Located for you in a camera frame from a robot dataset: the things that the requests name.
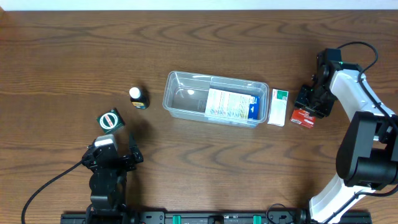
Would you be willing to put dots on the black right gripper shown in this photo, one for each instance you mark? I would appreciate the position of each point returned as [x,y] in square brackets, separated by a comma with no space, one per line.
[313,106]

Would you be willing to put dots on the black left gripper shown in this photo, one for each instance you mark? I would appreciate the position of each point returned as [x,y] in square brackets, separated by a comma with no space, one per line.
[121,160]

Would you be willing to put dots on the red medicine box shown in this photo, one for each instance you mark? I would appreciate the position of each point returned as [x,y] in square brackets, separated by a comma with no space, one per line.
[303,118]

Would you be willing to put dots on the white green medicine box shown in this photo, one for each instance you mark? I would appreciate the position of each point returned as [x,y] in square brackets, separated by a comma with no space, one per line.
[278,107]

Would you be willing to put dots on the clear plastic container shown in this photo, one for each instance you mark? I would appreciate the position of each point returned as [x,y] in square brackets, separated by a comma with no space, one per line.
[186,95]

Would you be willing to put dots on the blue white medicine box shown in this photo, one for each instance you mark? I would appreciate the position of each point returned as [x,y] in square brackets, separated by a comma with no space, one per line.
[229,104]

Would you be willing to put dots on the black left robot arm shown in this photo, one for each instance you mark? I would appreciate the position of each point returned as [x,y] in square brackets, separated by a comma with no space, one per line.
[108,182]

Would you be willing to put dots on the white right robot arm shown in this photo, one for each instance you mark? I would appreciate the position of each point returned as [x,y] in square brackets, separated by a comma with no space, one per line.
[366,161]

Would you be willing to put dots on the green Zam-Buk ointment box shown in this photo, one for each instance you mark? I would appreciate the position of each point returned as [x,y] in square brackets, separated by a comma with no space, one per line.
[111,121]

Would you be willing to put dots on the dark Woods syrup bottle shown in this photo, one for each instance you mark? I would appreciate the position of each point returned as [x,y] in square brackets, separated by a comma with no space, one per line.
[138,98]

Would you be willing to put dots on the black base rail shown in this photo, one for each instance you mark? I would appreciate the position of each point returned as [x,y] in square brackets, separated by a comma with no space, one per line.
[273,216]

